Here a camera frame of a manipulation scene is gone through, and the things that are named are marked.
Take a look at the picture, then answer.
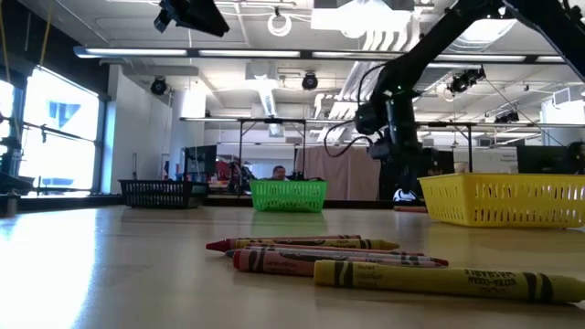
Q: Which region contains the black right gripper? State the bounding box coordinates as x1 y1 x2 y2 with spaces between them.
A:
383 93 426 184

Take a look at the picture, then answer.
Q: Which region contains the black curtain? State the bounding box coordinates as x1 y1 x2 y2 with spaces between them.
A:
378 149 456 202

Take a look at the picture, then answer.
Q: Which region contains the long led light bar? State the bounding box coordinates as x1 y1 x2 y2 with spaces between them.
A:
72 44 585 65

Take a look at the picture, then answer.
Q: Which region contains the white and black ball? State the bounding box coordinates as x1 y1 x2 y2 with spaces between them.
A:
391 187 420 204

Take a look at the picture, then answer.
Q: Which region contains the yellow plastic basket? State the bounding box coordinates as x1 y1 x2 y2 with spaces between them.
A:
418 172 585 229

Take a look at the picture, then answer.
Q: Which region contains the white ceiling light panel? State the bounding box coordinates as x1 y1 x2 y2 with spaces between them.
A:
310 0 415 33

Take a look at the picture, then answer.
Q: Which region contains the green plastic basket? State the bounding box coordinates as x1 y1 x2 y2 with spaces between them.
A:
249 179 329 214

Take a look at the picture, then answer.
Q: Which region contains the black plastic basket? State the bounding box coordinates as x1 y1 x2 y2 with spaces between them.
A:
117 178 209 210

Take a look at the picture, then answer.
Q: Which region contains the large window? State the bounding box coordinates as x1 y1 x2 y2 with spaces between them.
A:
0 66 107 196

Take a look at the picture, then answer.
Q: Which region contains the black metal stand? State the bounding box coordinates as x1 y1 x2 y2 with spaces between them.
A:
0 109 37 218

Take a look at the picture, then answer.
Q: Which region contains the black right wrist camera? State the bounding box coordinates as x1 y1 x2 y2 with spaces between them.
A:
367 138 394 162

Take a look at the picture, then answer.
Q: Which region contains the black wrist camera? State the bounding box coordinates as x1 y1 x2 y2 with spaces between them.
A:
367 138 394 162
153 7 173 35

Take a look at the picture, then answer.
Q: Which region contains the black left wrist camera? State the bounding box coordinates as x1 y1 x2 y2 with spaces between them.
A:
153 7 173 35

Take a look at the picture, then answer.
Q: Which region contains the black folding table frame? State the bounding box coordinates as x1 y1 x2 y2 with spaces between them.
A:
424 120 476 175
179 116 308 184

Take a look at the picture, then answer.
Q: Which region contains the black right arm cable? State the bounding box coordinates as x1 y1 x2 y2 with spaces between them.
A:
323 120 381 159

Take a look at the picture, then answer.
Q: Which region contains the black aluminium table frame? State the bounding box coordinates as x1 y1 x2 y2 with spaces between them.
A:
17 194 429 214

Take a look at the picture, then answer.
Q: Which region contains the white coiled cable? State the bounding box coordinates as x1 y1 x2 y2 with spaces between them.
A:
267 12 293 38

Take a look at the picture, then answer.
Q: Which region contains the white ceiling duct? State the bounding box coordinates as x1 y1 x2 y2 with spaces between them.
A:
244 61 280 118

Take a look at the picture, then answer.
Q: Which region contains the yellow extension cable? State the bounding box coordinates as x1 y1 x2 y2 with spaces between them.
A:
38 0 54 69

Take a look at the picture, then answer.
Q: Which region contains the yellow hanging cable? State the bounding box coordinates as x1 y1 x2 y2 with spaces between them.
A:
0 0 11 86

